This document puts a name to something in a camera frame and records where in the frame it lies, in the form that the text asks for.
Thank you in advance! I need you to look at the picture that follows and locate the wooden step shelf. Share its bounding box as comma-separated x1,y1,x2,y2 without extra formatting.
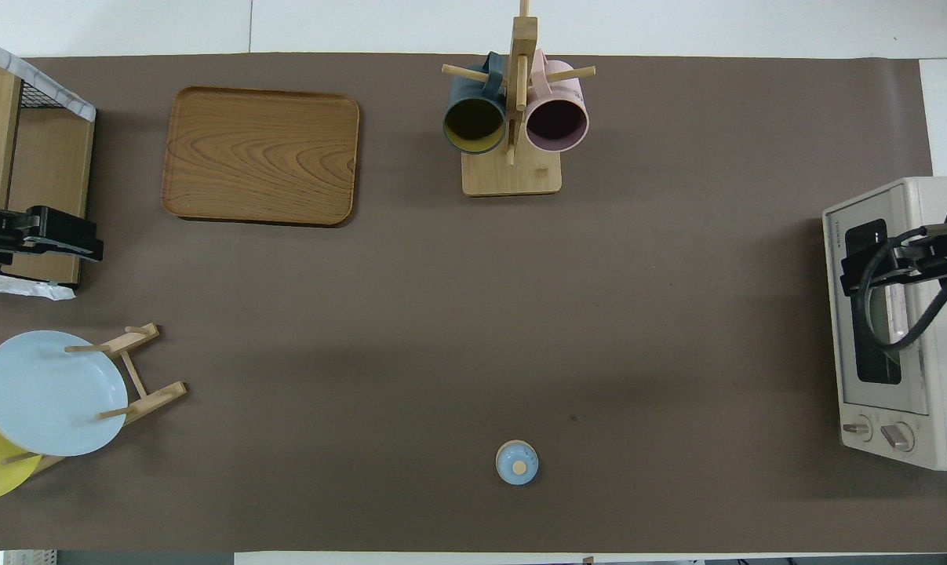
0,63,96,285

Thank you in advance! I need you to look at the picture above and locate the pink mug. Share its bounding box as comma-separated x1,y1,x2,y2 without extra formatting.
525,50,590,153

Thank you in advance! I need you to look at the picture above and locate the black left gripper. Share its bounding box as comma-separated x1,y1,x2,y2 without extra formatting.
0,206,105,269

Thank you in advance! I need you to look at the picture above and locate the oven door glass window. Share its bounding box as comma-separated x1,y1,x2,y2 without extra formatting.
825,200,931,417

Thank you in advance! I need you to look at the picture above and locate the brown wooden tray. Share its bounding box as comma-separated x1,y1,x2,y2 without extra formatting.
161,86,361,227

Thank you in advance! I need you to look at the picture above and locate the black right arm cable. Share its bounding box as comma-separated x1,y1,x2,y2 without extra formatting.
843,222,947,348

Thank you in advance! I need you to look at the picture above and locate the white toaster oven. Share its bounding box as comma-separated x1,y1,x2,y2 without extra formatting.
822,176,947,472

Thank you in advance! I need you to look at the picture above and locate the wire basket wooden shelf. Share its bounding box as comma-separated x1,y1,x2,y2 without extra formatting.
0,31,97,301

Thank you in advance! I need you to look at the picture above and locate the brown table mat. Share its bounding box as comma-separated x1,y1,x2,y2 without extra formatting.
0,53,947,554

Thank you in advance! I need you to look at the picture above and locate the wooden plate rack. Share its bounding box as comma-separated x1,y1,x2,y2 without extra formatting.
1,322,188,476

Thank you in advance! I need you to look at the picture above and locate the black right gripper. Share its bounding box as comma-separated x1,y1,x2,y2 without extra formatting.
883,234,947,286

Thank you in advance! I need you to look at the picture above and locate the dark blue mug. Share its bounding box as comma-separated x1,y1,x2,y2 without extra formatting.
443,53,508,155

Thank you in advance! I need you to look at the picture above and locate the wooden mug tree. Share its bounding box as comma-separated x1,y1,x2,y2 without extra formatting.
442,0,597,197

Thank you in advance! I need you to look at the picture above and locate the light blue plate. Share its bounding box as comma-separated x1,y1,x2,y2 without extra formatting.
0,330,129,457

